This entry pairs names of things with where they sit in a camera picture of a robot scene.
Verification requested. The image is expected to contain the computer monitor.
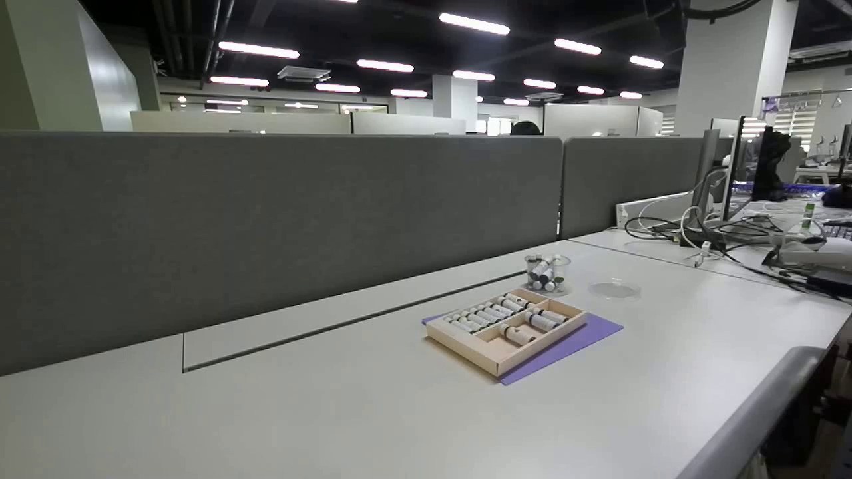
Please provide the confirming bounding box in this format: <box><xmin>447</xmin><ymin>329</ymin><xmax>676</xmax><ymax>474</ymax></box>
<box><xmin>722</xmin><ymin>114</ymin><xmax>747</xmax><ymax>222</ymax></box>

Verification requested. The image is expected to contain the grey desk partition panel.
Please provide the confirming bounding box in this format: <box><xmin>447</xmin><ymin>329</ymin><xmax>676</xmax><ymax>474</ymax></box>
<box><xmin>0</xmin><ymin>133</ymin><xmax>562</xmax><ymax>376</ymax></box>

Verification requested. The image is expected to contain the bundle of cables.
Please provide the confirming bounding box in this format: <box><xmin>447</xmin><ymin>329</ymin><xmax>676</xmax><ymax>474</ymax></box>
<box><xmin>622</xmin><ymin>169</ymin><xmax>802</xmax><ymax>270</ymax></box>

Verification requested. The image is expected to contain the row of white vials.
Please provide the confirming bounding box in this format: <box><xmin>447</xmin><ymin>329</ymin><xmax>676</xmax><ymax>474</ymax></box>
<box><xmin>451</xmin><ymin>294</ymin><xmax>526</xmax><ymax>337</ymax></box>

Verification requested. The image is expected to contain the wooden compartment tray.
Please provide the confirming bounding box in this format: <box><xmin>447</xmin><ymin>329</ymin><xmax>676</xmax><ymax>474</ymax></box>
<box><xmin>423</xmin><ymin>291</ymin><xmax>588</xmax><ymax>378</ymax></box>

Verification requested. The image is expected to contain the purple mat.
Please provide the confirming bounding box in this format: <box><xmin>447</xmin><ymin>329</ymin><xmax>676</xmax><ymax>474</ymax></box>
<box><xmin>425</xmin><ymin>315</ymin><xmax>621</xmax><ymax>386</ymax></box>

